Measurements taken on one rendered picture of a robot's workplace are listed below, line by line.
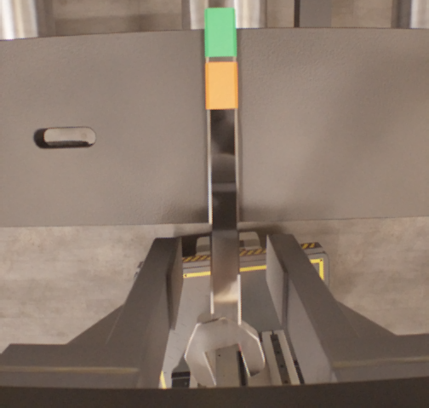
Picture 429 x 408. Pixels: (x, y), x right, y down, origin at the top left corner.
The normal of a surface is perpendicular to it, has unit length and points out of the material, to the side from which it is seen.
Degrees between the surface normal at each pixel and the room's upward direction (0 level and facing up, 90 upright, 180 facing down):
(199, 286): 0
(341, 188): 0
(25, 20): 48
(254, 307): 0
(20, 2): 42
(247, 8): 25
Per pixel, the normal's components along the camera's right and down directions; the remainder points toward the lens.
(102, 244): 0.00, 0.25
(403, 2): -0.97, 0.08
